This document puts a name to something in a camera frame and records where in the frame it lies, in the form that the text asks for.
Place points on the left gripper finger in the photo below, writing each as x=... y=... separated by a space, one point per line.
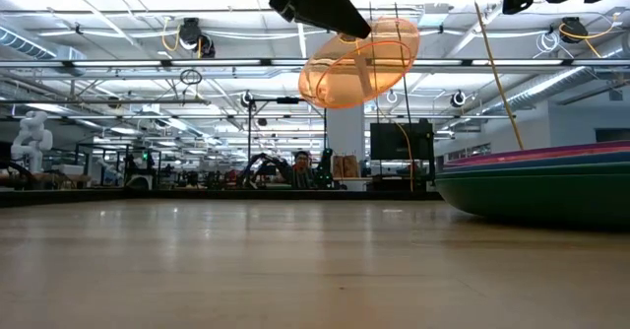
x=349 y=4
x=320 y=9

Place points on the orange translucent plastic plate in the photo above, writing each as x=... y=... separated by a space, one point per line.
x=344 y=73

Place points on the large purple plastic plate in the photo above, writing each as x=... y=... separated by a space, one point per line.
x=600 y=148

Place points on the large blue plastic plate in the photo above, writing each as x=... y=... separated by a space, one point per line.
x=600 y=159

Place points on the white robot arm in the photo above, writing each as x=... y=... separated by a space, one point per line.
x=32 y=137

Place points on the small black ceiling reel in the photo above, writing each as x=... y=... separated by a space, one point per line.
x=458 y=98
x=247 y=98

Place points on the long ceiling light bar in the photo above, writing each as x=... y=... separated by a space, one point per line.
x=197 y=63

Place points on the white pillar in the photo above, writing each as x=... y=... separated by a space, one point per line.
x=346 y=132

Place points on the black monitor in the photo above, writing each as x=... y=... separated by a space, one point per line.
x=401 y=142

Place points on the dark window panel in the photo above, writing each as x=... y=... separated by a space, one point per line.
x=612 y=136

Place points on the brown paper bag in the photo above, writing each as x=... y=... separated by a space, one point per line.
x=353 y=165
x=339 y=165

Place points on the black robot with green lights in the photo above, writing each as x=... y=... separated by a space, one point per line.
x=324 y=169

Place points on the person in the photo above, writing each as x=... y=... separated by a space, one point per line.
x=301 y=169

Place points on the large green plastic plate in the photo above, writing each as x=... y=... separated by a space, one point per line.
x=541 y=196

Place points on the black rig with green light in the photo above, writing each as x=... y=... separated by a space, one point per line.
x=140 y=169

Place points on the black rig frame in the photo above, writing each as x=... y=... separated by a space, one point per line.
x=288 y=100

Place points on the silver ventilation duct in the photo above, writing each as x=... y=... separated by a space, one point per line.
x=541 y=87
x=24 y=43

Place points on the black aluminium table frame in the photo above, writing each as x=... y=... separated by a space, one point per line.
x=197 y=197

